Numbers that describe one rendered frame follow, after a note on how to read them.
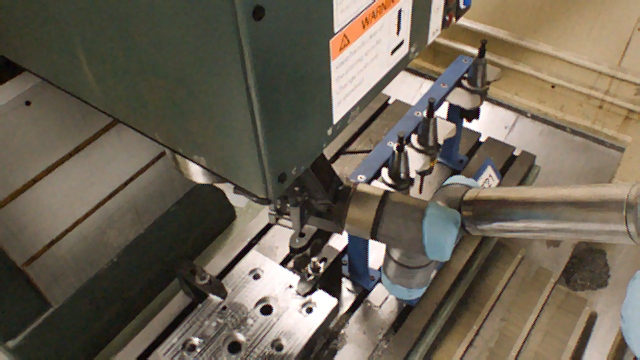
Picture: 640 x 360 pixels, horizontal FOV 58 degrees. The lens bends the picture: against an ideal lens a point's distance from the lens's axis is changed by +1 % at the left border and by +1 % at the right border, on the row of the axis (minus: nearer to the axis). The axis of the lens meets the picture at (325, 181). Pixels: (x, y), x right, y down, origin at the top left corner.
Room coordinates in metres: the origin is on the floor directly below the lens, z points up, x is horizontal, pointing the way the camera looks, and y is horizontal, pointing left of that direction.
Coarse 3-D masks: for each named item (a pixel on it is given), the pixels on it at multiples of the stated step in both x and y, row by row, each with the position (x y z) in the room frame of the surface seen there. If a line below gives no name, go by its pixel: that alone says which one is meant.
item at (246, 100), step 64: (0, 0) 0.60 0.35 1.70; (64, 0) 0.51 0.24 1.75; (128, 0) 0.45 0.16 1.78; (192, 0) 0.40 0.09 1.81; (256, 0) 0.39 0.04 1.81; (320, 0) 0.45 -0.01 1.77; (64, 64) 0.55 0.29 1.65; (128, 64) 0.47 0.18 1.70; (192, 64) 0.41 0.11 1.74; (256, 64) 0.38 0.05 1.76; (320, 64) 0.45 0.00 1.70; (192, 128) 0.43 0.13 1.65; (256, 128) 0.38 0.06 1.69; (320, 128) 0.44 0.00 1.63; (256, 192) 0.38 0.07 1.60
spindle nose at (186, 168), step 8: (168, 152) 0.55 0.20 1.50; (176, 160) 0.54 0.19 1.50; (184, 160) 0.53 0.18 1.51; (176, 168) 0.55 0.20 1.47; (184, 168) 0.53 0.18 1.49; (192, 168) 0.52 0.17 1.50; (200, 168) 0.52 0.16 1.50; (184, 176) 0.54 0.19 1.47; (192, 176) 0.53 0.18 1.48; (200, 176) 0.52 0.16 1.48; (208, 176) 0.52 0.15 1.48
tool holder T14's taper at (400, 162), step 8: (392, 152) 0.74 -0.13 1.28; (400, 152) 0.73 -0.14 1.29; (392, 160) 0.73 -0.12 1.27; (400, 160) 0.72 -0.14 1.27; (408, 160) 0.73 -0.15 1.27; (392, 168) 0.73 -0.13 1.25; (400, 168) 0.72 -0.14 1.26; (408, 168) 0.73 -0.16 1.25; (392, 176) 0.72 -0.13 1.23; (400, 176) 0.72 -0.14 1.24; (408, 176) 0.72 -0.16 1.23
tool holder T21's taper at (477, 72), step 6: (486, 54) 1.00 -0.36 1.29; (474, 60) 1.00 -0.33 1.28; (480, 60) 0.99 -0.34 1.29; (486, 60) 0.99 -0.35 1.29; (474, 66) 0.99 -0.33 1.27; (480, 66) 0.98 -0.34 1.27; (486, 66) 0.99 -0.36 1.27; (468, 72) 1.00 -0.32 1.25; (474, 72) 0.99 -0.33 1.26; (480, 72) 0.98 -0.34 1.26; (486, 72) 0.99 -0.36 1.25; (468, 78) 0.99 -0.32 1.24; (474, 78) 0.98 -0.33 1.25; (480, 78) 0.98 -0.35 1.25; (486, 78) 0.99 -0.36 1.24; (468, 84) 0.99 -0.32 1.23; (474, 84) 0.98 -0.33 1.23; (480, 84) 0.98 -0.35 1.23
